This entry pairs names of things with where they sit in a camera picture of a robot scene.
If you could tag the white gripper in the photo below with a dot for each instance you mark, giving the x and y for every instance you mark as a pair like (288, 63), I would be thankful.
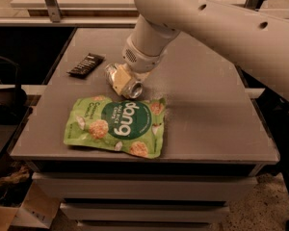
(141, 61)

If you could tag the silver green 7up can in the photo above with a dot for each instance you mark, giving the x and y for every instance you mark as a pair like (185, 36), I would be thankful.
(134, 88)

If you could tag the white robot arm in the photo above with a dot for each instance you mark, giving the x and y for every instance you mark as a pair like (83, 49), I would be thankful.
(256, 42)

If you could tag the green rice chip bag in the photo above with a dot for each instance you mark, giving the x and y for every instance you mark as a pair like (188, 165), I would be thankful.
(129, 126)

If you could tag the black snack bar wrapper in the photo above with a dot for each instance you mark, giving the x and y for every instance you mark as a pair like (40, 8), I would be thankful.
(86, 66)

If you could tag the grey drawer cabinet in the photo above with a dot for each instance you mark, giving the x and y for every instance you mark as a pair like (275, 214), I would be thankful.
(142, 202)

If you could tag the black chair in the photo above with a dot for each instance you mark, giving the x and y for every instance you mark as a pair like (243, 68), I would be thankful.
(12, 106)

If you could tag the crumpled brown paper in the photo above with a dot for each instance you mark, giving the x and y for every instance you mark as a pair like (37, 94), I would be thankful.
(16, 177)

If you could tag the cardboard box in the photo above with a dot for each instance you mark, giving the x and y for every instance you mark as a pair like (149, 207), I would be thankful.
(37, 210)

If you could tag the left metal bracket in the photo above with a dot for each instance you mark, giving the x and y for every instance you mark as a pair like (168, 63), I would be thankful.
(53, 9)

